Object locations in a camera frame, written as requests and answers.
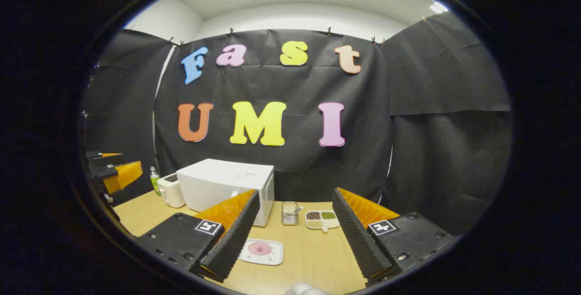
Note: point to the green label drink bottle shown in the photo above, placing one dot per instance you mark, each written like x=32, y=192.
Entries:
x=155, y=179

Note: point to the pink round food slice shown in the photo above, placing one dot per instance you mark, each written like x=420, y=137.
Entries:
x=260, y=248

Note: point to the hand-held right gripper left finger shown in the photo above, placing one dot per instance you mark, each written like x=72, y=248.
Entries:
x=231, y=240

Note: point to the white microwave oven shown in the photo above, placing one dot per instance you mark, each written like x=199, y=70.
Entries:
x=218, y=184

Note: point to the white toaster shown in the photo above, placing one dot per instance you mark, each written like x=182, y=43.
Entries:
x=171, y=190

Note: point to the white divided condiment dish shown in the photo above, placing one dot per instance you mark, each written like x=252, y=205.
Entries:
x=322, y=219

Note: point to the black backdrop cloth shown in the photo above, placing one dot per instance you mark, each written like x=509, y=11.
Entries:
x=290, y=81

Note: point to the ceiling light panel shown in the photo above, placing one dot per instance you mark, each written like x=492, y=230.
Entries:
x=438, y=7

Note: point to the white square plate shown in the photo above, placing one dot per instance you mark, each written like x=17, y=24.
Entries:
x=272, y=255

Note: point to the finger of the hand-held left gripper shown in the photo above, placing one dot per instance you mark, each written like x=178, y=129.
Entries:
x=97, y=155
x=120, y=176

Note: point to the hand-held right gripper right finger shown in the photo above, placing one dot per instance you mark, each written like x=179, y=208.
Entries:
x=358, y=240

